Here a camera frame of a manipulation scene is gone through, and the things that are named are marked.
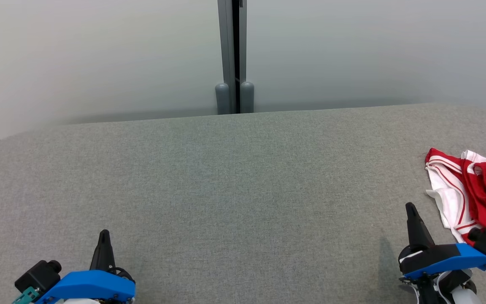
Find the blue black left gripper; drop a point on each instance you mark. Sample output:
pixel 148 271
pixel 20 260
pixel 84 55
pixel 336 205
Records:
pixel 87 285

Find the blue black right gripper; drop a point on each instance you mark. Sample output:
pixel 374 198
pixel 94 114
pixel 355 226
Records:
pixel 445 259

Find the red white basketball jersey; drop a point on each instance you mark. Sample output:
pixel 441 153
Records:
pixel 447 190

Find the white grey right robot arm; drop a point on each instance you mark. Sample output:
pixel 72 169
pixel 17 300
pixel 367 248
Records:
pixel 462 295

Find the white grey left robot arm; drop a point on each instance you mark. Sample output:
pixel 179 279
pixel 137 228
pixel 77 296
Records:
pixel 80 301

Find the grey cylindrical partition foot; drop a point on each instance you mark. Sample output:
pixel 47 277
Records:
pixel 247 97
pixel 222 99

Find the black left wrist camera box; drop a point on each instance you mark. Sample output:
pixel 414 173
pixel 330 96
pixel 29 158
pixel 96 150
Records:
pixel 36 274

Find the grey partition post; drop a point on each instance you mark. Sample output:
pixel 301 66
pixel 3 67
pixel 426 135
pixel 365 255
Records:
pixel 228 42

